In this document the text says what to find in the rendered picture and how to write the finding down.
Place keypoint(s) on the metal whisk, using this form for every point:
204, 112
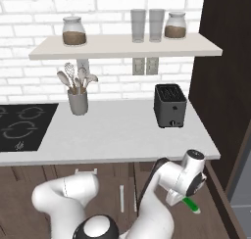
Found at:
69, 68

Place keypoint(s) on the pale wooden spoon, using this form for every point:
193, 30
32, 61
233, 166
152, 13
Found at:
91, 77

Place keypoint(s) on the dark wood cupboard door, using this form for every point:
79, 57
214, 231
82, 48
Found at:
111, 200

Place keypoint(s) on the black hob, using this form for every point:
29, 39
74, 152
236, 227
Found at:
23, 125

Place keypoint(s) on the pale wall shelf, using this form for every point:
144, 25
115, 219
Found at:
124, 47

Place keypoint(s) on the pale wooden spatula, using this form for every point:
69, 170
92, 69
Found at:
81, 74

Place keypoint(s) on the tall dark wood cabinet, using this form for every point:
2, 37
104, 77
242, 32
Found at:
222, 70

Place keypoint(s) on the dark wood drawer front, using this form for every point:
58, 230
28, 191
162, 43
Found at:
108, 169

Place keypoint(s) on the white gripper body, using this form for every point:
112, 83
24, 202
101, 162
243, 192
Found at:
175, 197

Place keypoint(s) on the grey wall socket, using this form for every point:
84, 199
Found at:
152, 66
138, 66

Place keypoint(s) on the grey utensil pot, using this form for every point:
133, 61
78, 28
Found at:
78, 103

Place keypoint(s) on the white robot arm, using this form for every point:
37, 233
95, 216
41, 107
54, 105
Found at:
68, 197

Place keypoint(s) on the glass jar brown contents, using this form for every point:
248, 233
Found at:
74, 31
175, 25

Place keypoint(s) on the black toaster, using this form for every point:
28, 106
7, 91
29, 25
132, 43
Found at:
170, 111

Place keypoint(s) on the clear drinking glass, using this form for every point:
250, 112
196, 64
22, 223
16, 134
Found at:
138, 25
156, 24

